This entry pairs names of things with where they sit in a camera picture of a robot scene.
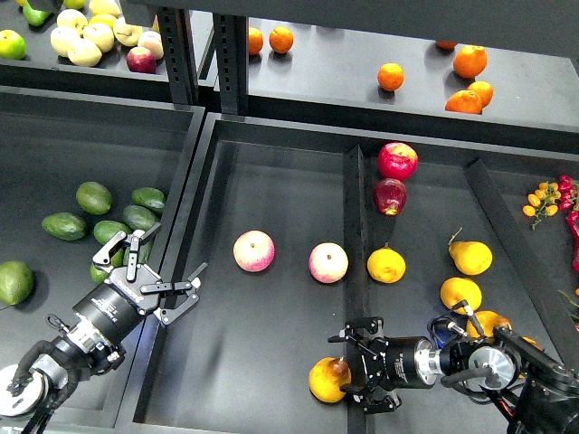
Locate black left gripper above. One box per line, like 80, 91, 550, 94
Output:
72, 222, 208, 344

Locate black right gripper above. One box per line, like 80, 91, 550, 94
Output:
327, 316, 432, 414

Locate dark green avocado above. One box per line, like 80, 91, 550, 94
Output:
122, 241, 153, 266

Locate yellow pear brown top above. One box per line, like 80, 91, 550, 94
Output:
308, 356, 352, 404

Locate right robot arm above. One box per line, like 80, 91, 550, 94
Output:
328, 300, 578, 433

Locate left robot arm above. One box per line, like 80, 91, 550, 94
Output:
1, 224, 207, 433

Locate green avocado lower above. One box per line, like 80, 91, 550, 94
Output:
90, 249, 124, 284

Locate green avocado centre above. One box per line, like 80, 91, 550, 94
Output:
93, 220, 130, 245

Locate green avocado upper right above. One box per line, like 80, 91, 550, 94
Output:
131, 187, 166, 215

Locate green avocado far left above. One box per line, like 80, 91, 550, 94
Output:
42, 212, 89, 241

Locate light green avocado top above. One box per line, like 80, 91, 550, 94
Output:
75, 181, 113, 215

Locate round yellow pear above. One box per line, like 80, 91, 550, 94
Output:
366, 247, 406, 284

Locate large light green avocado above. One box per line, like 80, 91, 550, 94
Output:
1, 260, 34, 306

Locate yellow pear brown spot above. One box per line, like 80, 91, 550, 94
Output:
466, 310, 512, 339

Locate yellow pear with stem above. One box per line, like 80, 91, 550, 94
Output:
448, 227, 493, 276

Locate yellow pear lower right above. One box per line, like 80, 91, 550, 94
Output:
522, 336, 544, 351

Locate pale yellow pear front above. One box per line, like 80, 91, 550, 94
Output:
67, 38, 102, 67

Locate pale yellow pear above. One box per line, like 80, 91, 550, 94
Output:
83, 23, 115, 53
50, 26, 81, 58
67, 38, 102, 67
113, 16, 144, 48

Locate pale yellow pear right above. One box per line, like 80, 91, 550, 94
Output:
113, 16, 144, 48

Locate pale yellow pear middle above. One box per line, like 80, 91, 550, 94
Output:
83, 23, 115, 53

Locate pale yellow pear left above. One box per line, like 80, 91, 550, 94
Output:
50, 26, 81, 58

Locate black tray divider left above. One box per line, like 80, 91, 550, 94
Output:
343, 146, 375, 433

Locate pink apple right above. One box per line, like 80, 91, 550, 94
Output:
308, 242, 348, 284

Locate pink apple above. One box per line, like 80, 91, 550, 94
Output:
233, 230, 275, 272
308, 242, 348, 284

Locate pink apple left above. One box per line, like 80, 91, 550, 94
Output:
233, 230, 275, 272

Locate dark red apple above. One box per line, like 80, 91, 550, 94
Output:
373, 178, 407, 216

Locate bright red apple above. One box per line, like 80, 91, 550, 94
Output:
377, 142, 419, 181

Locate red apple on shelf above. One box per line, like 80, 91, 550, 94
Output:
126, 46, 157, 74

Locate orange cherry tomato bunch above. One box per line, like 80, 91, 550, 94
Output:
522, 182, 561, 231

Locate pale peach on shelf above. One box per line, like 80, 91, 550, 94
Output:
138, 31, 164, 61

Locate red chili peppers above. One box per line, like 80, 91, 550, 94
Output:
558, 175, 579, 272

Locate green apple on shelf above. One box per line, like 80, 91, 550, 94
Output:
0, 29, 27, 60

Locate orange front right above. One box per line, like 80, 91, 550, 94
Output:
445, 90, 483, 115

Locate orange on shelf left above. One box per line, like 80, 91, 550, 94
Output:
269, 26, 294, 54

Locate orange on shelf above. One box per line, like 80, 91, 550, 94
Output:
269, 26, 294, 54
377, 62, 404, 91

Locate green pepper on shelf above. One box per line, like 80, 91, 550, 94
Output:
23, 1, 52, 27

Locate orange on shelf centre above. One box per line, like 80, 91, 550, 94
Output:
377, 62, 404, 91

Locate dark avocado by wall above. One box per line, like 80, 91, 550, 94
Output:
122, 204, 158, 231

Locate black shelf post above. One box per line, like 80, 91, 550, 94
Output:
156, 6, 249, 116

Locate orange behind post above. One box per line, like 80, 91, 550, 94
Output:
248, 26, 263, 56

